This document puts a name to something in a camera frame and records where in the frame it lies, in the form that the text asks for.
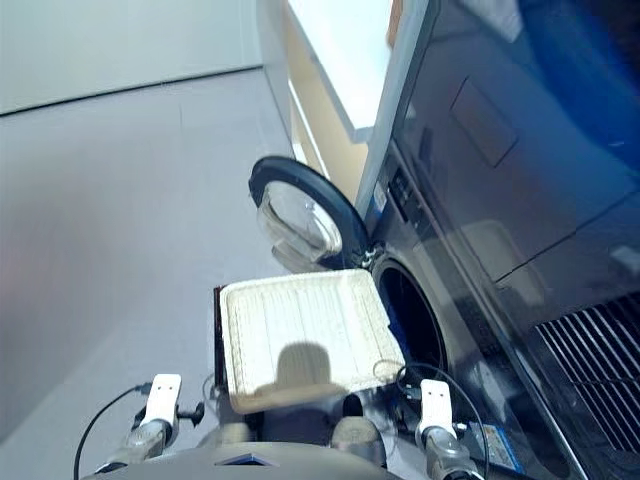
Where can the blue energy label sticker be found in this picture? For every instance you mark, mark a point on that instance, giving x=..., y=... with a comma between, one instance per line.
x=492, y=445

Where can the pale woven basket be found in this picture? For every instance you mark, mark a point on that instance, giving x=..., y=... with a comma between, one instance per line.
x=300, y=320

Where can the round glass washing machine door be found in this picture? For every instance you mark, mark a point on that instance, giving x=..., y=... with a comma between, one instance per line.
x=320, y=182

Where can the silver robot torso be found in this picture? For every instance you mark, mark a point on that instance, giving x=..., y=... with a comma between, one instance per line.
x=250, y=462

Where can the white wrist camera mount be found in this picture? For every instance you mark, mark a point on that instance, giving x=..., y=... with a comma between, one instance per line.
x=435, y=405
x=164, y=400

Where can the silver robot leg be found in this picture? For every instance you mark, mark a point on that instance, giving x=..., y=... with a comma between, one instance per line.
x=230, y=432
x=357, y=432

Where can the brown woven object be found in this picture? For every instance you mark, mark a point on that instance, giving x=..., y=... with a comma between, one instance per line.
x=396, y=20

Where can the white shelf unit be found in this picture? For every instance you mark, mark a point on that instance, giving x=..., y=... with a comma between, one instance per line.
x=340, y=50

